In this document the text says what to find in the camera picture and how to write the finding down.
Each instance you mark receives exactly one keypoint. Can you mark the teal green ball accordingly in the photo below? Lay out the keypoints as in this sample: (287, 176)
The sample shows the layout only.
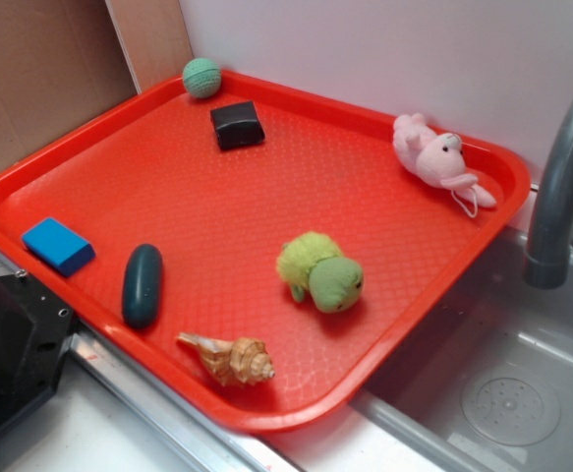
(202, 78)

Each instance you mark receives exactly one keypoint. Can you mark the green plush turtle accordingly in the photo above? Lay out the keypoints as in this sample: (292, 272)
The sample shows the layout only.
(314, 264)

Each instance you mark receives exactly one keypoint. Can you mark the light wooden board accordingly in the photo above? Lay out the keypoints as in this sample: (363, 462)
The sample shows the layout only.
(153, 38)

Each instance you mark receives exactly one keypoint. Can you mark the brown cardboard panel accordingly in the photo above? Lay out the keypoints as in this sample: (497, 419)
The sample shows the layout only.
(61, 65)

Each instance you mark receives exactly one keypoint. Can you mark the pink plush bunny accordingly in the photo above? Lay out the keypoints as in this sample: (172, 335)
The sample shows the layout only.
(438, 161)

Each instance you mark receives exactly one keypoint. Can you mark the red plastic tray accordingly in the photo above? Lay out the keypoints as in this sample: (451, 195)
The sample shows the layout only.
(151, 172)

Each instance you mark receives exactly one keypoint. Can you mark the grey plastic sink basin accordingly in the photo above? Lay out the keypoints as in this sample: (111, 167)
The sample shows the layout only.
(484, 382)

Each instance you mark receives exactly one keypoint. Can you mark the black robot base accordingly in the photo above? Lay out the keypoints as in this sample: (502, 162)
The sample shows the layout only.
(34, 328)

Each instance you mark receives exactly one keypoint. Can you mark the black rectangular block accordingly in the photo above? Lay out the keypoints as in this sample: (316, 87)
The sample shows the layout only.
(237, 125)

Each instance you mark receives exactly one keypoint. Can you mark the blue rectangular block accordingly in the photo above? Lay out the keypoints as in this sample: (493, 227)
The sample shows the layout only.
(58, 246)

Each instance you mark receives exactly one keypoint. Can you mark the grey toy faucet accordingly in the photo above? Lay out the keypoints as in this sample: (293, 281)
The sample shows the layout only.
(550, 236)

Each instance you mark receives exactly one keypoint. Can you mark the dark teal oval object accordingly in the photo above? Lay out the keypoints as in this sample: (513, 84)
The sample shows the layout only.
(142, 285)

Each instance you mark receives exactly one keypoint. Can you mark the tan spiral seashell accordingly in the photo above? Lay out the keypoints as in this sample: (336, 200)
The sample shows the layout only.
(243, 361)

